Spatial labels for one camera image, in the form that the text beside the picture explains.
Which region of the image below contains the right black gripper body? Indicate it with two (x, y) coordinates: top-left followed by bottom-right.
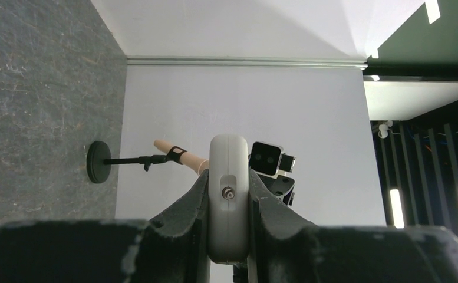
(262, 175), (295, 206)

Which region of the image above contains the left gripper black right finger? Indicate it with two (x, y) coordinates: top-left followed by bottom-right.
(248, 170), (317, 282)

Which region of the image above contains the black stand with pink disc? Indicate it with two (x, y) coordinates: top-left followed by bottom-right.
(86, 140), (209, 184)

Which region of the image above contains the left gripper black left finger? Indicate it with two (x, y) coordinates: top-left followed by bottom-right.
(147, 170), (209, 282)

